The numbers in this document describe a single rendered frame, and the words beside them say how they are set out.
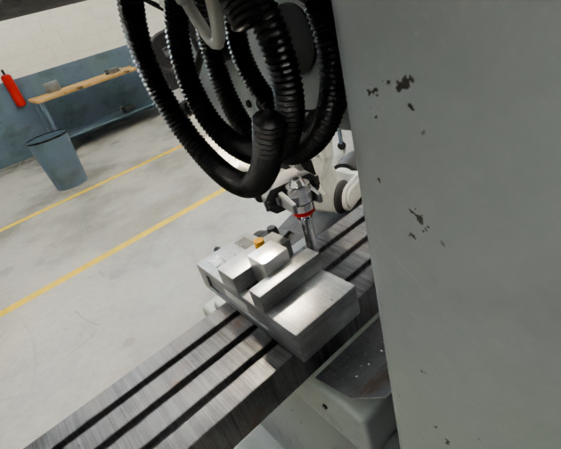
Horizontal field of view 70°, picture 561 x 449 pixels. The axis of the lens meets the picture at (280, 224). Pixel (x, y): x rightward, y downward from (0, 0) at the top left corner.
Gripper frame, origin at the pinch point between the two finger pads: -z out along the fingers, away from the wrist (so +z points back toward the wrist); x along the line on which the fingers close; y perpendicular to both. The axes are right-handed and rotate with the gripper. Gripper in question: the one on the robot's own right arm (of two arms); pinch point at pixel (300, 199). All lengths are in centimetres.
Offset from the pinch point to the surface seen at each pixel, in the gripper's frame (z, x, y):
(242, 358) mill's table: -10.6, -22.9, 19.5
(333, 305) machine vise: -16.4, -5.4, 12.7
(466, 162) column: -50, -11, -26
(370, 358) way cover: -20.5, -2.3, 25.2
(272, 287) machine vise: -9.6, -13.2, 8.6
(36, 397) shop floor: 125, -119, 114
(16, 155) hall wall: 724, -190, 107
